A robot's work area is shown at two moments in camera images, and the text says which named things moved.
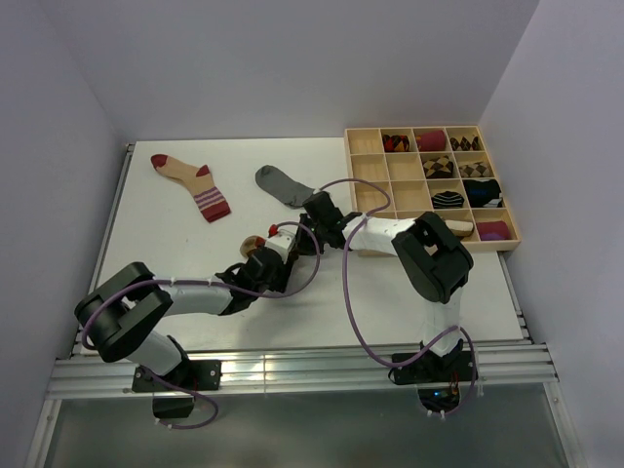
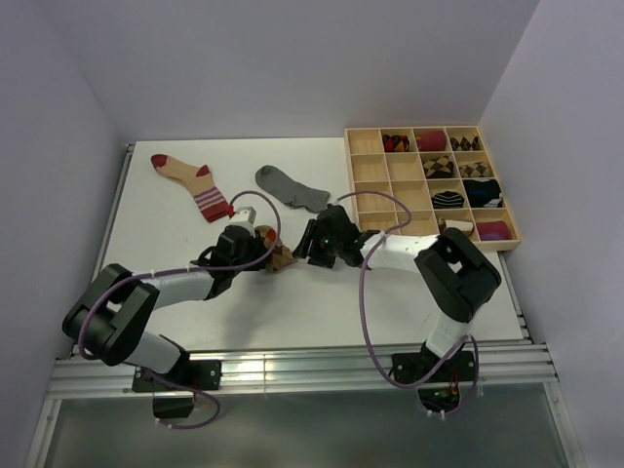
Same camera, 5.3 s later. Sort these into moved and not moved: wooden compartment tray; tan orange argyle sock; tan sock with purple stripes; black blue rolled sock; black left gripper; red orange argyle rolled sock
Moved: tan orange argyle sock; black left gripper
Not moved: tan sock with purple stripes; red orange argyle rolled sock; black blue rolled sock; wooden compartment tray
